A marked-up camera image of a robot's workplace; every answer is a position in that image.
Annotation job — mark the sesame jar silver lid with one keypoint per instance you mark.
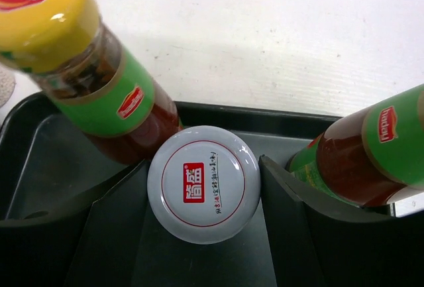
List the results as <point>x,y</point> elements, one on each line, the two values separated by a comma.
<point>7,85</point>

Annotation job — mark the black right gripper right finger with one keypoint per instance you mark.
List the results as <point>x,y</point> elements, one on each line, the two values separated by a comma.
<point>316,240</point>

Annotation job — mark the sauce bottle yellow cap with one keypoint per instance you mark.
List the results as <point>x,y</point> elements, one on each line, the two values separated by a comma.
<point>370,158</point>
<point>89,75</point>

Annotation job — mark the black rectangular tray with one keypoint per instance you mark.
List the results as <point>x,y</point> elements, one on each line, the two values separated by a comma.
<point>46,161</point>

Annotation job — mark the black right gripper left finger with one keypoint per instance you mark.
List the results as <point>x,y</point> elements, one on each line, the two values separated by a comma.
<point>89,240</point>

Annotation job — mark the dark jar white lid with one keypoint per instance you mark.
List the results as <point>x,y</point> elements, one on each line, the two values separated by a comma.
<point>204,185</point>

